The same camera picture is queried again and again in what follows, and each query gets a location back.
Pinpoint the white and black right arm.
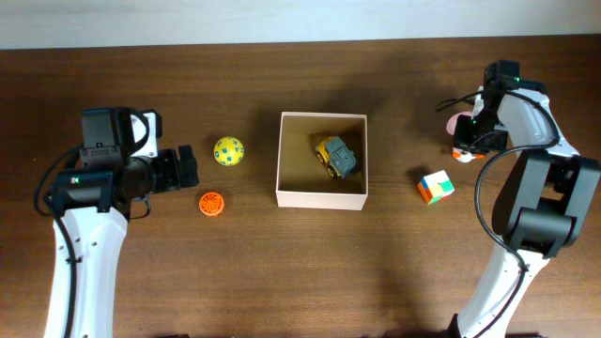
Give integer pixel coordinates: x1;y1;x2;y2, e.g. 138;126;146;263
445;60;600;337

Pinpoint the orange round lattice toy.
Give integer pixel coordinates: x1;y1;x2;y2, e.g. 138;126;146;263
198;192;225;217

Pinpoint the colourful puzzle cube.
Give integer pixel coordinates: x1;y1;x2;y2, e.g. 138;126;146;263
417;170;455;205

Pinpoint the white open cardboard box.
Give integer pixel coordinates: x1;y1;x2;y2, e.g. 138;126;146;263
275;112;369;210

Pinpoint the yellow and grey toy truck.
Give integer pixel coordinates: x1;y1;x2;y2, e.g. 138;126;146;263
315;136;359;178

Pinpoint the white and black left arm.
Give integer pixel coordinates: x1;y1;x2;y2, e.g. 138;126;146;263
36;107;199;337

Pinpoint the yellow ball with blue letters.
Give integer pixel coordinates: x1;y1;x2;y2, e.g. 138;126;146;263
213;136;245;166

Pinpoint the white duck toy pink hat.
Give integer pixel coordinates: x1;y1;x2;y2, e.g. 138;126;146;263
446;111;484;163

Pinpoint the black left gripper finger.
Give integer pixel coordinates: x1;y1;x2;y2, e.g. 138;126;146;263
178;145;197;173
180;173;199;188

